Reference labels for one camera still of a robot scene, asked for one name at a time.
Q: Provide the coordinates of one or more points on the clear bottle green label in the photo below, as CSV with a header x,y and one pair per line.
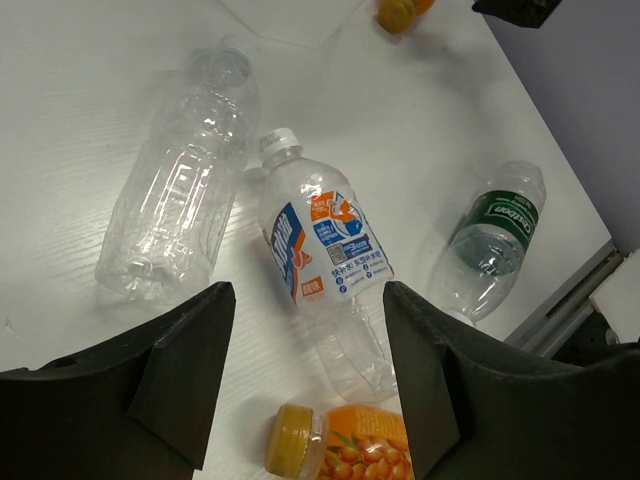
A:
x,y
485,254

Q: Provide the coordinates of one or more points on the aluminium front rail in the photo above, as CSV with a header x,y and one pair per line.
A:
x,y
551,325

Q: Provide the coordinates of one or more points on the clear bottle without label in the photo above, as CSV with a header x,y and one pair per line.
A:
x,y
167,224

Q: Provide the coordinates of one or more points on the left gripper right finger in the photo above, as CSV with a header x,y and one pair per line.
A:
x,y
477,408

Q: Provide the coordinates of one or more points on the orange sea-buckthorn juice bottle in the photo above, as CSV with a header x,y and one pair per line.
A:
x,y
353,441

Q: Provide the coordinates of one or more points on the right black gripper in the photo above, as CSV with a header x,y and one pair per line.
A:
x,y
521,13

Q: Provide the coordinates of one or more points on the clear bottle blue orange label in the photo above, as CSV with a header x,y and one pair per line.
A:
x,y
332,265

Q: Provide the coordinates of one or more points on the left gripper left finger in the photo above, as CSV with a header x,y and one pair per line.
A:
x,y
137,406

